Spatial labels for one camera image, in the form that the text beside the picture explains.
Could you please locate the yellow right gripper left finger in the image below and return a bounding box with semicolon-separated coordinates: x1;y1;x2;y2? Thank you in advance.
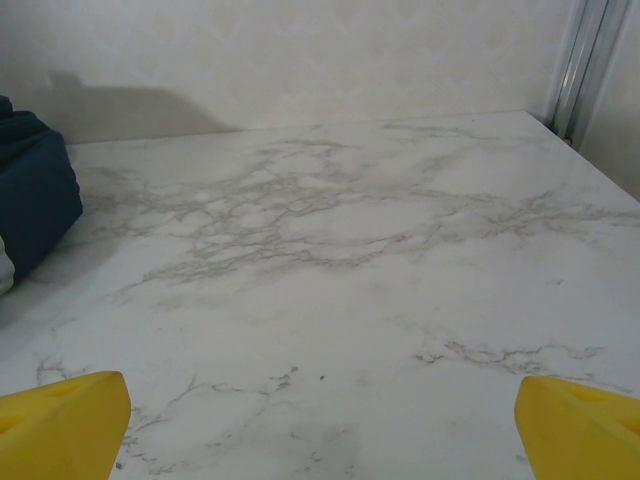
0;370;132;480

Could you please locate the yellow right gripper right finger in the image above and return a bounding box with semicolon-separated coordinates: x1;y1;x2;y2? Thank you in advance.
515;375;640;480

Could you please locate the navy blue student backpack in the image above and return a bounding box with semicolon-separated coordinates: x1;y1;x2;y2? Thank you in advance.
0;94;84;296

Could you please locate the aluminium frame post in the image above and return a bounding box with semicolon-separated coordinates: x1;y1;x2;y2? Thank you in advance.
549;0;626;146

